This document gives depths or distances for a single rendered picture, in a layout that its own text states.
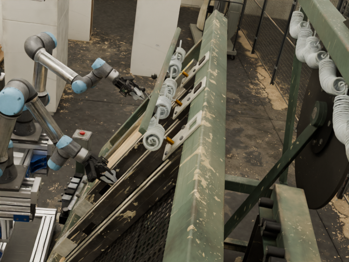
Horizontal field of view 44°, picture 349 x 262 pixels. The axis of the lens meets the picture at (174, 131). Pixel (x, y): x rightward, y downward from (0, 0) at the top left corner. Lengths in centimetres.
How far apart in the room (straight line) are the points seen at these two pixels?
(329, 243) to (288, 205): 289
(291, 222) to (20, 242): 240
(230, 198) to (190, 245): 344
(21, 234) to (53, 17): 235
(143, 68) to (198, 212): 557
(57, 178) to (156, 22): 291
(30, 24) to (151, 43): 209
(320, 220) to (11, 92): 325
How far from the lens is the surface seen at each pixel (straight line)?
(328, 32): 194
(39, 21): 488
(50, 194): 413
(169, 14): 628
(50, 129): 235
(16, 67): 512
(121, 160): 227
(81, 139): 317
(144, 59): 648
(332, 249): 426
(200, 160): 121
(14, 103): 214
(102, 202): 206
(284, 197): 145
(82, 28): 764
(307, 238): 132
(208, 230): 103
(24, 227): 352
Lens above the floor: 262
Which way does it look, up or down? 30 degrees down
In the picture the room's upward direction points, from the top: 10 degrees clockwise
